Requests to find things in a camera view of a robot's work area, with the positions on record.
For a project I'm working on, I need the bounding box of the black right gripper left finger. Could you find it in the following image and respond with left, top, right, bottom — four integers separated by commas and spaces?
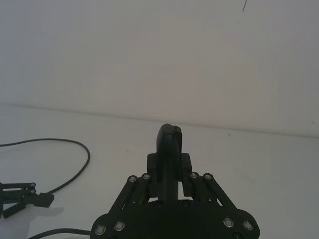
98, 123, 179, 219

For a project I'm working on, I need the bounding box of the black power cable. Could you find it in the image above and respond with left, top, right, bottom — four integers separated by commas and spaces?
0, 138, 91, 196
26, 228, 92, 239

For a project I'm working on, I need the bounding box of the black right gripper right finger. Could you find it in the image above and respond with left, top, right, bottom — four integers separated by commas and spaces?
173, 125, 250, 220

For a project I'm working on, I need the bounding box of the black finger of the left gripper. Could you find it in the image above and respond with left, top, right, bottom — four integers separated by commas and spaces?
0, 182, 55, 208
1, 198, 34, 220

